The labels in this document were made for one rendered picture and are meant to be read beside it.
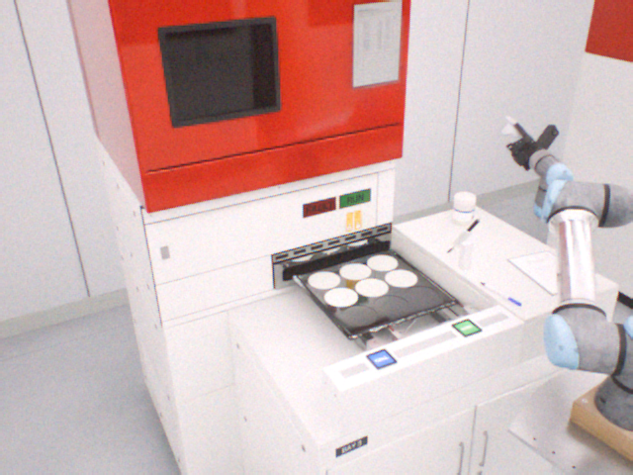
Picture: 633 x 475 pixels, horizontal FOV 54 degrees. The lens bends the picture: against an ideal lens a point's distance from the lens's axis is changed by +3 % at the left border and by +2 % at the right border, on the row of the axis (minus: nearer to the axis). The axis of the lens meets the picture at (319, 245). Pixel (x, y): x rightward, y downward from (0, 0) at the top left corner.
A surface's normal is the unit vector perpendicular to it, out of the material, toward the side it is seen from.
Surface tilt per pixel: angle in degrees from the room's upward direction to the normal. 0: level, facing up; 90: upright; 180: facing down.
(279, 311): 0
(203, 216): 90
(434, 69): 90
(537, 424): 0
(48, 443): 0
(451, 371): 90
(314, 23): 90
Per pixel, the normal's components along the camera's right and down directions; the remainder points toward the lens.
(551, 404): -0.02, -0.87
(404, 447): 0.47, 0.42
